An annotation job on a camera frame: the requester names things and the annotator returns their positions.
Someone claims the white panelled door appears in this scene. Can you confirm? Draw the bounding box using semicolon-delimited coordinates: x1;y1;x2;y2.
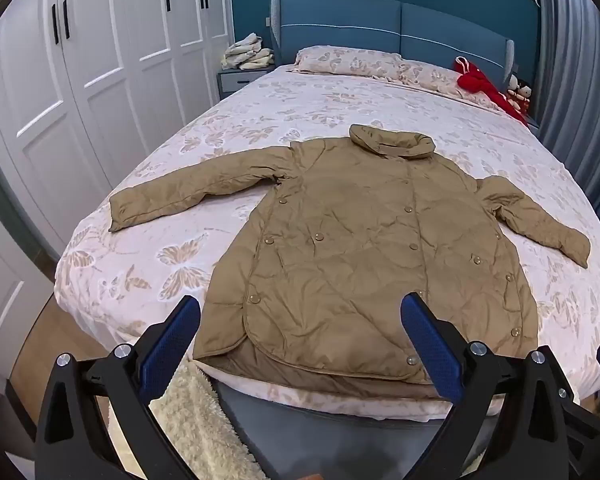
0;195;56;396

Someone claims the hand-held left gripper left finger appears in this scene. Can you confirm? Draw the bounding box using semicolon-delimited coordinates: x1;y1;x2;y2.
34;295;216;480

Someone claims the blue-grey curtain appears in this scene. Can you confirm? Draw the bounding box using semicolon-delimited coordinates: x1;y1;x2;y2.
532;0;600;233

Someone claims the tan quilted coat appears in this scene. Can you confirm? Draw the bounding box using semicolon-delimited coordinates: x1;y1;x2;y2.
108;124;592;395

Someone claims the cream fluffy blanket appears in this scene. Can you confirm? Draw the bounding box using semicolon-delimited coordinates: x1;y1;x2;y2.
107;357;268;480

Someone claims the blue-grey nightstand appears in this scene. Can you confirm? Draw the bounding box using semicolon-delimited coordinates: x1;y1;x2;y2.
216;67;276;101

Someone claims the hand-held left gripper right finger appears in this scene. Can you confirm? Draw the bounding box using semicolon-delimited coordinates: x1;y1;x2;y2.
400;291;573;480

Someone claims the grey bed base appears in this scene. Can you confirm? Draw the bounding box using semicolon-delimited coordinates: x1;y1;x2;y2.
215;380;461;480

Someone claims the butterfly print pillow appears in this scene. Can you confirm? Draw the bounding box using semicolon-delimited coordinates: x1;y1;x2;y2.
286;45;406;78
397;57;503;111

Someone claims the pile of cream clothes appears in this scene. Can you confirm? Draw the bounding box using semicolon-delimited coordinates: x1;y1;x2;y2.
220;31;276;72

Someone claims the red garment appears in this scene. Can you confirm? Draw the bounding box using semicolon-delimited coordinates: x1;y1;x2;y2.
454;56;530;127

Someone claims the white panelled wardrobe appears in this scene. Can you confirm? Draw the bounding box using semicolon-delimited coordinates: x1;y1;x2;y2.
0;0;233;261

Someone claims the butterfly print bedspread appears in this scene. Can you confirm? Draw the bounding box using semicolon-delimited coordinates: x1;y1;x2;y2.
54;57;600;423

